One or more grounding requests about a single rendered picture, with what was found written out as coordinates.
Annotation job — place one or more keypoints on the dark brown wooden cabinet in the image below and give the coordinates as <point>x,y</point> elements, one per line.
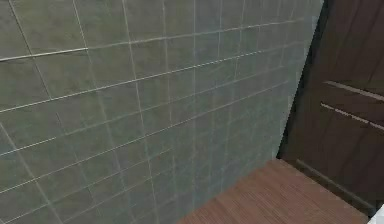
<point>346,66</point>

